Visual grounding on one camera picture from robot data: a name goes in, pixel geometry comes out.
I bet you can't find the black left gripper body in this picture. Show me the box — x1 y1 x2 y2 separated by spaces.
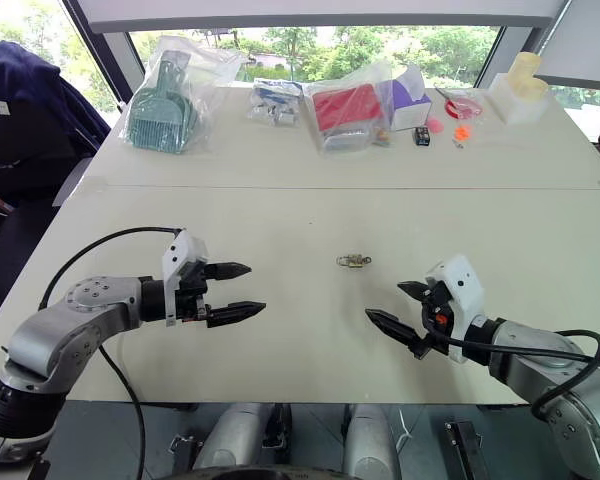
174 260 213 326

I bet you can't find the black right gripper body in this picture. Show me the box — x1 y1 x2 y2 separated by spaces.
412 281 455 361

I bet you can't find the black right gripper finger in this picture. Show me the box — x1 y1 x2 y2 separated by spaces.
364 308 427 354
396 280 434 303

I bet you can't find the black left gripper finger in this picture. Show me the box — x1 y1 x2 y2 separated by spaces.
206 300 268 330
202 260 253 283

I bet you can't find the silver rounded robot leg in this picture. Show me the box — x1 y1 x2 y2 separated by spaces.
193 402 292 472
341 403 404 480

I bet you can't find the clear bag around red case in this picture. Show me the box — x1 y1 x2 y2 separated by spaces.
302 60 395 158

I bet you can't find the teal plastic scoop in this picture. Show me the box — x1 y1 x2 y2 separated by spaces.
128 49 200 154

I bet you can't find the bag of blue-white packets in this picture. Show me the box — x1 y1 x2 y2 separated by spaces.
246 77 305 128

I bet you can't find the purple and white tissue box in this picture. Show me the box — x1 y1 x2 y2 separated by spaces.
389 64 434 133

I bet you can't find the red flat case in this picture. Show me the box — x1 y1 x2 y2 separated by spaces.
312 83 382 133

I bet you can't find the clear bag around scoop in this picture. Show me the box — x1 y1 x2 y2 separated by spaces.
121 34 248 156

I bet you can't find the white plastic block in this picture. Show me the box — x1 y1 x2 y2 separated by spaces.
486 71 552 127

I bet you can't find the cream plastic cup shape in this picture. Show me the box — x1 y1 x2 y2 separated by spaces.
508 50 550 102

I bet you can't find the dark blue jacket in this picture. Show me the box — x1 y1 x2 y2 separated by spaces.
0 40 112 201

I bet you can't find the grey window blind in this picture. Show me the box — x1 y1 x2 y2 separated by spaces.
533 0 600 90
74 0 567 35

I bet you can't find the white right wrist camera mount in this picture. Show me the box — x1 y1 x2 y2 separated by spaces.
424 254 488 364

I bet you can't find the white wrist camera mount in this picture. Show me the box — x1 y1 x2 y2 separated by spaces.
160 230 210 328
424 254 488 364

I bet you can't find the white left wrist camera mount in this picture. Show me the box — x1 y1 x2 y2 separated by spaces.
160 230 210 328

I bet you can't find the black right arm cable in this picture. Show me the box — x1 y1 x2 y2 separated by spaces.
428 323 600 422

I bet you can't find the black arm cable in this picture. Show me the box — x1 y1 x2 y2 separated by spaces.
38 226 187 480
428 323 600 422

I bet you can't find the white cable tie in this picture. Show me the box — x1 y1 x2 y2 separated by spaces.
397 406 417 452

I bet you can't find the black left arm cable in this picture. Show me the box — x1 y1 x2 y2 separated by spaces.
38 226 187 480

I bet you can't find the black metal bracket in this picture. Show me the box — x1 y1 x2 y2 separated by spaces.
443 419 485 480
169 433 204 470

